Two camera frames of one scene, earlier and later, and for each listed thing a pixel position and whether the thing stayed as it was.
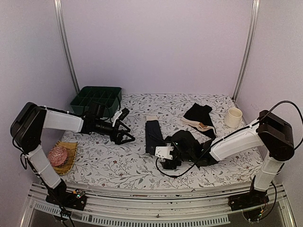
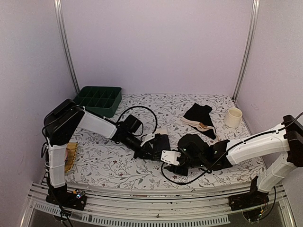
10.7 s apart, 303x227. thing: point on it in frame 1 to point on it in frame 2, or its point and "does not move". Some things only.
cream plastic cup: x=233 y=117 does not move
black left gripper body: x=113 y=135 to x=143 y=150
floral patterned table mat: x=100 y=163 does not move
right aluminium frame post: x=254 y=19 does not move
